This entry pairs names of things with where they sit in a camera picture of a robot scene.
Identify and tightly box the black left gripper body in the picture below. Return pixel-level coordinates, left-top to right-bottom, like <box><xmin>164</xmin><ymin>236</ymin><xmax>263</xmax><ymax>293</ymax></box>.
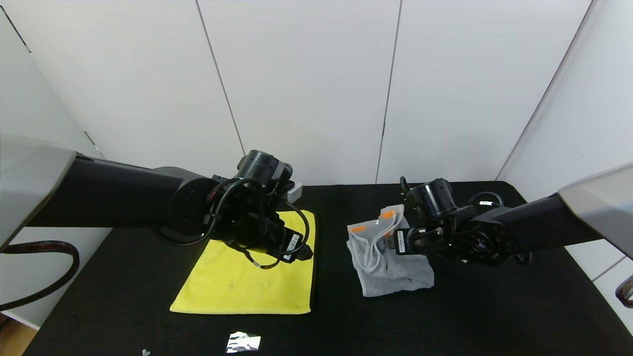
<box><xmin>260</xmin><ymin>212</ymin><xmax>304</xmax><ymax>264</ymax></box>

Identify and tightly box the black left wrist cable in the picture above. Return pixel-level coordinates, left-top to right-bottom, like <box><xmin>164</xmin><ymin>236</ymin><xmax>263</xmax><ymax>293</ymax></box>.
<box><xmin>205</xmin><ymin>178</ymin><xmax>311</xmax><ymax>270</ymax></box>

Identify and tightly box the black fabric table cover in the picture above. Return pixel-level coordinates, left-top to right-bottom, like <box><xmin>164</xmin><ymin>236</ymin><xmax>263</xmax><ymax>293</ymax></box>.
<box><xmin>22</xmin><ymin>180</ymin><xmax>633</xmax><ymax>356</ymax></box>

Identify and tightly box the grey towel with orange stripes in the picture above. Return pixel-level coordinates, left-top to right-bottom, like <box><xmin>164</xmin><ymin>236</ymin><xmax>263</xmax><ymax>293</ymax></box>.
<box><xmin>347</xmin><ymin>204</ymin><xmax>435</xmax><ymax>298</ymax></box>

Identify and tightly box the yellow microfibre towel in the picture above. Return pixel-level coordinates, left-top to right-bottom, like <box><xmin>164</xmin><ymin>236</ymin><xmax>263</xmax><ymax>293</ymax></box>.
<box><xmin>170</xmin><ymin>210</ymin><xmax>317</xmax><ymax>315</ymax></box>

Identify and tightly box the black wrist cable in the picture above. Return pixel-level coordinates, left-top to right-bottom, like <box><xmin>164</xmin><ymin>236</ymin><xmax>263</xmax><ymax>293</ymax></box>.
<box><xmin>400</xmin><ymin>176</ymin><xmax>505</xmax><ymax>208</ymax></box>
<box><xmin>205</xmin><ymin>178</ymin><xmax>311</xmax><ymax>270</ymax></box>

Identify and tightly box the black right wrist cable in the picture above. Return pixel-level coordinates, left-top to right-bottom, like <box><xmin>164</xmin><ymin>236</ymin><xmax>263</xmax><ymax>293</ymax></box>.
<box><xmin>400</xmin><ymin>176</ymin><xmax>505</xmax><ymax>208</ymax></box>

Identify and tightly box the crumpled silver foil scrap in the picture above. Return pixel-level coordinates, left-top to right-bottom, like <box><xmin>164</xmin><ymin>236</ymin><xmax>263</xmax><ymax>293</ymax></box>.
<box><xmin>226</xmin><ymin>331</ymin><xmax>261</xmax><ymax>353</ymax></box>

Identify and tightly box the thick dark braided hose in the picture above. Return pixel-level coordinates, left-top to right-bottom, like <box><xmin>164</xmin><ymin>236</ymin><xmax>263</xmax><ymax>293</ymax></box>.
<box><xmin>616</xmin><ymin>274</ymin><xmax>633</xmax><ymax>310</ymax></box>
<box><xmin>0</xmin><ymin>240</ymin><xmax>80</xmax><ymax>312</ymax></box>

